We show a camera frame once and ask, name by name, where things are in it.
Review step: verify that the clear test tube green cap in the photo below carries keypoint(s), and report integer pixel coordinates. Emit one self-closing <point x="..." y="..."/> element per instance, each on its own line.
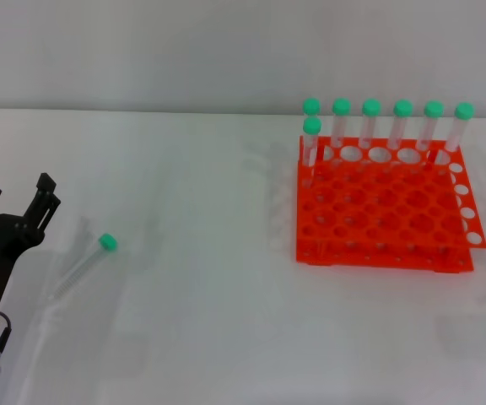
<point x="311" y="106"/>
<point x="370" y="107"/>
<point x="83" y="266"/>
<point x="403" y="108"/>
<point x="341" y="106"/>
<point x="464" y="111"/>
<point x="433" y="109"/>
<point x="312" y="125"/>

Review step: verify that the orange test tube rack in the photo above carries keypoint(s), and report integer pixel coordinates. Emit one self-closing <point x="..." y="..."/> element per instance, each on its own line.
<point x="378" y="211"/>

